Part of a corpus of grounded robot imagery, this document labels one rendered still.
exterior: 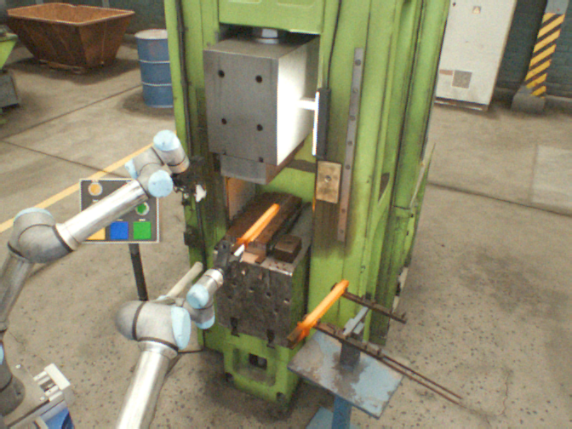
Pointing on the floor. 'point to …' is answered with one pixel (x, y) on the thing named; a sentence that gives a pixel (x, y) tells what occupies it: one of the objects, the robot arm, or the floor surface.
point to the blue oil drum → (155, 68)
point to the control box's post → (138, 271)
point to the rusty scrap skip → (70, 34)
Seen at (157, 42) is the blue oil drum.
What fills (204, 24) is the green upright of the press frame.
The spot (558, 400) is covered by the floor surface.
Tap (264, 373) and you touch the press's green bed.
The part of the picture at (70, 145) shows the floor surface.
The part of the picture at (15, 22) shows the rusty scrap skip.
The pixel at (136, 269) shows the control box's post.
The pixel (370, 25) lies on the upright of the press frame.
